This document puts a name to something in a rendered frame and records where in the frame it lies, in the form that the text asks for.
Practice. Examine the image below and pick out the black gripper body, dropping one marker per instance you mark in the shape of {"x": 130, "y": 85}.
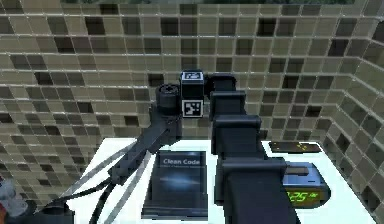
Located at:
{"x": 168, "y": 100}

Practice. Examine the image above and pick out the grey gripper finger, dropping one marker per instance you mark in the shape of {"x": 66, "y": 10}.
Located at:
{"x": 100, "y": 175}
{"x": 133, "y": 186}

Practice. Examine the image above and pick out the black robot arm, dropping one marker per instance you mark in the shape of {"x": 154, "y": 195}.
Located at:
{"x": 248, "y": 186}

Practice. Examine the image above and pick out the dark blue book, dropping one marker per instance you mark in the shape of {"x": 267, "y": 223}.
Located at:
{"x": 178, "y": 186}

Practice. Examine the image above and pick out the grey white lumpy object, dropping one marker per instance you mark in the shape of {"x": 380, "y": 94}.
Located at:
{"x": 11, "y": 200}

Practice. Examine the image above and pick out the black flat phone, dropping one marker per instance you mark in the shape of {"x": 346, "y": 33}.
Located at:
{"x": 295, "y": 147}

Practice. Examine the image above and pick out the blue digital alarm clock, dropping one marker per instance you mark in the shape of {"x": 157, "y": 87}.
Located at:
{"x": 305, "y": 186}

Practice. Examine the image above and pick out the white table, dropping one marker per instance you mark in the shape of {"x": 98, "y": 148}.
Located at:
{"x": 336, "y": 215}

